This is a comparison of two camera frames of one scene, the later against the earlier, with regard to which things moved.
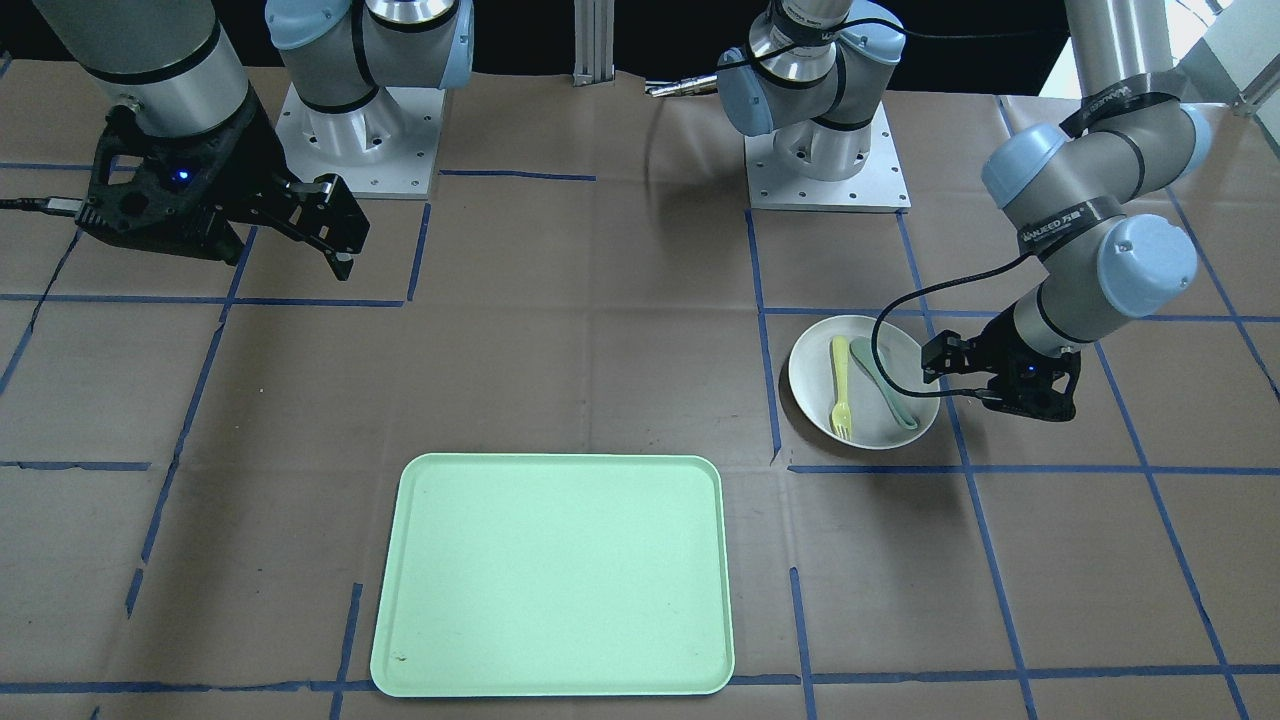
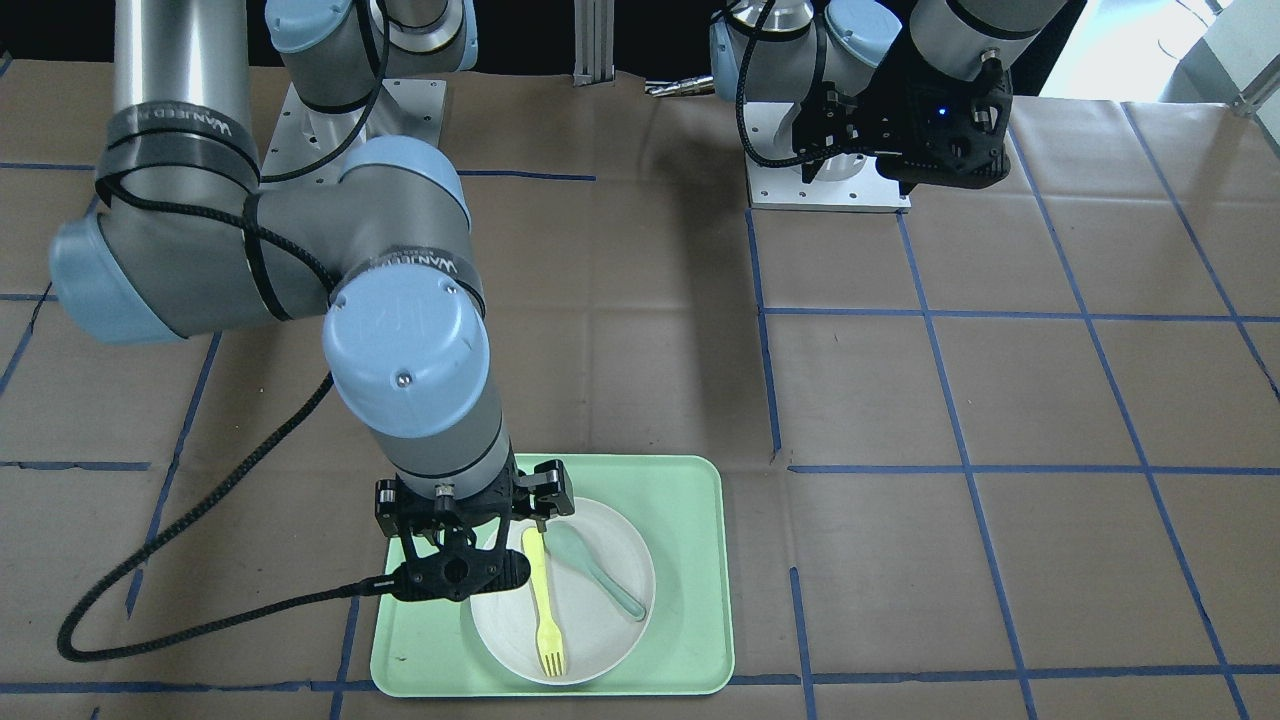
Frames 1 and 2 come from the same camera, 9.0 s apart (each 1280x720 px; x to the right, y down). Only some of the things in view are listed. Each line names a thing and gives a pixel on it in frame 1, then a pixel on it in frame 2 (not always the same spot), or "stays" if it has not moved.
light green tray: (537, 575) stays
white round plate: (876, 421) -> (602, 589)
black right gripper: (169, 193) -> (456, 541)
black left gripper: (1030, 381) -> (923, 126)
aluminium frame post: (593, 41) stays
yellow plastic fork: (842, 414) -> (550, 643)
